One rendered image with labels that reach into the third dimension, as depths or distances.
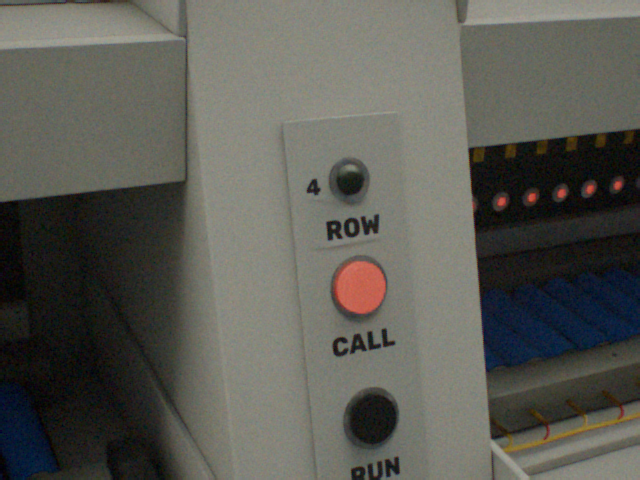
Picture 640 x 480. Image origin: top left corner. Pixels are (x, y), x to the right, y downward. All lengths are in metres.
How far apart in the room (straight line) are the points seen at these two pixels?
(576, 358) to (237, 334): 0.21
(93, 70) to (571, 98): 0.18
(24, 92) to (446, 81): 0.13
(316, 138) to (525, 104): 0.09
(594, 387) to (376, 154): 0.19
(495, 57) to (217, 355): 0.14
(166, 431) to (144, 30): 0.15
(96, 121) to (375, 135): 0.09
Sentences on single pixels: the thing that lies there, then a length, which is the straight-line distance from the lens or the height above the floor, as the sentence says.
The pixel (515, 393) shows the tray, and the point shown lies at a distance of 0.43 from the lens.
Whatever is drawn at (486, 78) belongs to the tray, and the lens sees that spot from 0.35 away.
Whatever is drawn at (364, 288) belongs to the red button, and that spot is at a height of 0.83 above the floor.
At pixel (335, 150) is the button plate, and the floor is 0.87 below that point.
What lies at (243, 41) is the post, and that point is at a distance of 0.30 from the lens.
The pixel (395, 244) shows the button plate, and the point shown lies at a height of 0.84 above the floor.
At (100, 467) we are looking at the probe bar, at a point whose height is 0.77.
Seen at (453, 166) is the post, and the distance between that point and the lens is 0.33.
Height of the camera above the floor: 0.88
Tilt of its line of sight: 7 degrees down
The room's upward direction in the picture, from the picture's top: 5 degrees counter-clockwise
